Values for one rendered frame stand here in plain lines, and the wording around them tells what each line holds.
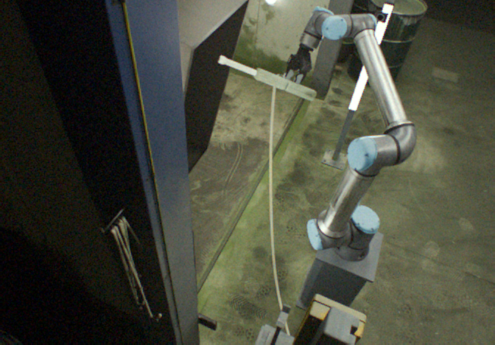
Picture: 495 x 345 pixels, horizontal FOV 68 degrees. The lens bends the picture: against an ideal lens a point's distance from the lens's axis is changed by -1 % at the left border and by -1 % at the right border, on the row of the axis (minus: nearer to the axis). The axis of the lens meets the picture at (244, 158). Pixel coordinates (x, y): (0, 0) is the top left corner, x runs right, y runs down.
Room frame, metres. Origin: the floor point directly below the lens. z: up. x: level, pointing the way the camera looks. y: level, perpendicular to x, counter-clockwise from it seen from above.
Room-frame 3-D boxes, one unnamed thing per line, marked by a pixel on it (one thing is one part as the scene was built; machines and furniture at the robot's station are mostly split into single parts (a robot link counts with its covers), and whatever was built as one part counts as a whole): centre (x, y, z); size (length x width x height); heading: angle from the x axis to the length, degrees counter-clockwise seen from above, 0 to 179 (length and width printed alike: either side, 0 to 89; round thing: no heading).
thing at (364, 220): (1.06, -0.60, 0.83); 0.17 x 0.15 x 0.18; 107
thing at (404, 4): (3.76, -1.38, 0.86); 0.54 x 0.54 x 0.01
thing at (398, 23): (3.76, -1.38, 0.44); 0.59 x 0.58 x 0.89; 175
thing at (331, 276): (1.06, -0.61, 0.32); 0.31 x 0.31 x 0.64; 70
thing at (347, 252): (1.06, -0.61, 0.69); 0.19 x 0.19 x 0.10
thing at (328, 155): (2.33, -0.81, 0.01); 0.20 x 0.20 x 0.01; 70
